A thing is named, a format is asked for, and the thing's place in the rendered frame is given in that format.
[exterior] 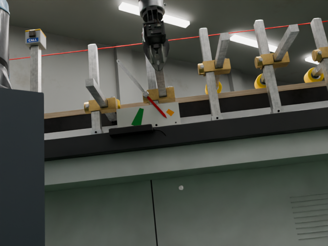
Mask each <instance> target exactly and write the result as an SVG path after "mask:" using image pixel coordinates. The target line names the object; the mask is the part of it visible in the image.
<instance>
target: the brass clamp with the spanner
mask: <svg viewBox="0 0 328 246"><path fill-rule="evenodd" d="M147 92H148V93H149V97H150V98H151V100H152V101H158V102H159V103H168V102H175V92H174V87H167V88H166V97H160V96H159V91H158V89H150V90H147ZM143 102H144V103H149V104H150V101H149V99H148V98H144V97H143Z"/></svg>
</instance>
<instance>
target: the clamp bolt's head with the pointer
mask: <svg viewBox="0 0 328 246"><path fill-rule="evenodd" d="M143 95H144V96H147V95H148V93H147V92H144V93H143ZM147 98H148V99H149V101H150V102H151V103H152V104H153V105H154V106H155V107H156V108H157V110H158V111H159V112H160V113H161V114H162V115H163V116H164V117H166V115H165V113H164V112H163V111H161V110H160V108H159V107H158V106H157V105H156V104H155V103H154V102H153V101H152V100H151V98H150V97H149V96H148V97H147ZM166 118H167V117H166Z"/></svg>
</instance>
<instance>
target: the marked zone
mask: <svg viewBox="0 0 328 246"><path fill-rule="evenodd" d="M143 112H144V109H142V108H139V110H138V112H137V114H136V116H135V118H134V120H133V122H132V124H131V125H133V126H136V125H141V124H142V118H143Z"/></svg>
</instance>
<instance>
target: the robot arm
mask: <svg viewBox="0 0 328 246"><path fill-rule="evenodd" d="M138 2H139V12H140V16H141V18H143V20H144V21H145V23H143V34H144V40H145V42H143V50H144V54H145V55H146V57H147V59H148V60H149V62H150V63H151V65H152V66H153V68H154V69H155V70H157V71H161V70H162V68H163V67H164V64H165V62H166V59H167V56H168V53H169V42H168V39H166V34H165V29H164V21H163V20H162V19H163V16H164V14H165V9H164V7H165V6H166V4H165V3H164V0H138ZM9 17H10V13H9V6H8V3H7V1H6V0H0V88H8V89H13V87H12V85H11V83H10V72H9ZM145 24H146V26H144V25H145ZM156 54H158V55H159V56H160V58H159V62H160V63H159V65H157V59H156V58H155V57H156Z"/></svg>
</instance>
